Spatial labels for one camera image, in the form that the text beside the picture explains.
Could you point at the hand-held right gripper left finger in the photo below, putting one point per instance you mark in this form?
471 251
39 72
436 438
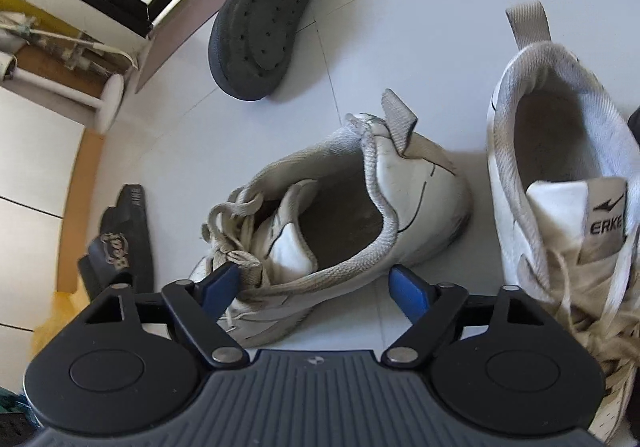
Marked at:
220 287

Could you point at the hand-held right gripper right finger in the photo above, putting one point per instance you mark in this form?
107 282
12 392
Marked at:
407 292

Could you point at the black textured clog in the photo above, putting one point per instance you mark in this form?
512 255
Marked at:
260 27

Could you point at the white leather sneaker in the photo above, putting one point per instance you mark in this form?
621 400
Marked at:
550 92
425 207

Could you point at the white standing fan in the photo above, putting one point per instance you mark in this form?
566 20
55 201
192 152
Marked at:
107 102

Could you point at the cleaning mop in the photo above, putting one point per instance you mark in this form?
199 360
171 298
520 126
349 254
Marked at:
75 47

